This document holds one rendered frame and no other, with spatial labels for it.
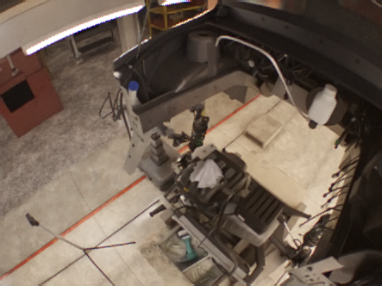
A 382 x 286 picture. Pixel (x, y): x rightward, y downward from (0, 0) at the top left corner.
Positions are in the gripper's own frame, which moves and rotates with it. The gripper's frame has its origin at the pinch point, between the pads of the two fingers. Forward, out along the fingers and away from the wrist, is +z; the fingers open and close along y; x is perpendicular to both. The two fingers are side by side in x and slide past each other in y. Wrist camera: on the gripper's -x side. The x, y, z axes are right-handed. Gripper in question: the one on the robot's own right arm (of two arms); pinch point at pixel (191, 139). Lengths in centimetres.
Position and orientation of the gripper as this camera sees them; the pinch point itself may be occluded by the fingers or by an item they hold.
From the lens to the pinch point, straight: 172.6
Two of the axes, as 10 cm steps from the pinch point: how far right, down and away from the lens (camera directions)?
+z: 9.8, 1.7, 0.1
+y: 1.3, -7.0, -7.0
